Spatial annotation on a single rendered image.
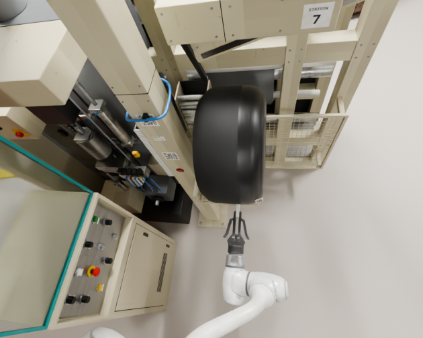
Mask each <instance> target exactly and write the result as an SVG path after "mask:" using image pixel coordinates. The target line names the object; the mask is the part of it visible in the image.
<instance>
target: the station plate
mask: <svg viewBox="0 0 423 338"><path fill-rule="evenodd" d="M334 4H335V1H334V2H327V3H316V4H309V5H304V9H303V17H302V22H301V29H306V28H314V27H328V26H329V25H330V20H331V17H332V12H333V9H334Z"/></svg>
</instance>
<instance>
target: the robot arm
mask: <svg viewBox="0 0 423 338"><path fill-rule="evenodd" d="M236 219H238V234H236ZM232 222H233V231H232V234H231V236H230V237H229V238H228V234H229V231H230V227H231V224H232ZM241 222H243V227H244V233H245V237H244V239H243V237H242V236H241ZM223 238H225V239H227V240H228V253H229V254H226V263H225V265H226V266H225V270H224V275H223V281H222V288H223V297H224V301H225V302H227V303H228V304H231V305H235V306H239V305H241V304H242V302H243V301H244V297H245V296H249V297H250V299H251V300H250V301H249V302H248V303H246V304H245V305H243V306H241V307H238V308H236V309H234V310H232V311H230V312H228V313H226V314H223V315H221V316H219V317H216V318H214V319H212V320H210V321H208V322H206V323H204V324H202V325H201V326H199V327H198V328H196V329H195V330H194V331H193V332H191V333H190V334H189V335H188V336H187V337H186V338H220V337H222V336H224V335H226V334H227V333H229V332H231V331H233V330H235V329H237V328H238V327H240V326H242V325H243V324H245V323H247V322H249V321H251V320H253V319H254V318H255V317H257V316H258V315H259V314H260V313H261V312H262V311H263V310H264V309H265V308H269V307H270V306H272V305H273V304H275V303H276V302H283V301H285V300H287V298H288V297H289V289H288V283H287V281H286V280H285V279H284V278H282V277H280V276H278V275H276V274H271V273H266V272H249V271H246V270H244V267H245V265H244V263H245V256H243V255H242V254H243V253H244V244H245V241H248V240H250V238H249V236H248V233H247V230H246V223H245V220H244V219H242V212H241V211H240V205H239V204H236V211H234V217H233V218H231V219H230V220H229V223H228V227H227V230H226V233H225V234H224V236H223ZM82 338H125V337H124V336H123V335H121V334H119V333H118V332H117V331H114V330H113V329H108V328H104V327H98V328H96V329H91V330H90V331H89V332H87V333H86V334H85V335H84V336H83V337H82Z"/></svg>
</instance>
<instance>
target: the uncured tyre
mask: <svg viewBox="0 0 423 338"><path fill-rule="evenodd" d="M266 118H267V104H266V100H265V94H264V92H262V91H261V90H260V89H259V88H258V87H256V86H252V85H240V86H226V87H214V88H211V89H208V90H207V92H206V93H205V94H204V95H203V96H202V97H201V98H200V100H199V102H198V104H197V108H196V111H195V118H194V123H193V167H194V173H195V179H196V182H197V186H198V189H199V191H200V192H201V194H202V195H203V196H204V197H205V198H206V199H207V200H208V201H211V202H213V203H225V204H239V205H250V204H254V203H255V200H257V199H260V198H262V197H263V191H264V188H265V154H266Z"/></svg>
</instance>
